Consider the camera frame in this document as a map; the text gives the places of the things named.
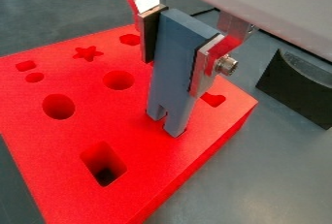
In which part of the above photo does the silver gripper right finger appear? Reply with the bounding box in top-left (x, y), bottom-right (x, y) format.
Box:
top-left (187, 12), bottom-right (257, 98)

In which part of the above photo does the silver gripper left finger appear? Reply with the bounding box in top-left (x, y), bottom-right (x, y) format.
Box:
top-left (127, 0), bottom-right (167, 63)

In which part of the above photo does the blue double-square peg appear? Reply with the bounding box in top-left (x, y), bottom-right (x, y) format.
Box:
top-left (146, 9), bottom-right (219, 137)

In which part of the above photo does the black curved holder block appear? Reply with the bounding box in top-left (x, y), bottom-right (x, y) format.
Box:
top-left (255, 49), bottom-right (332, 130)

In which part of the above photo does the red foam shape-sorting board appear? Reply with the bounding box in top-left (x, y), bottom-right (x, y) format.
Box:
top-left (0, 25), bottom-right (257, 224)

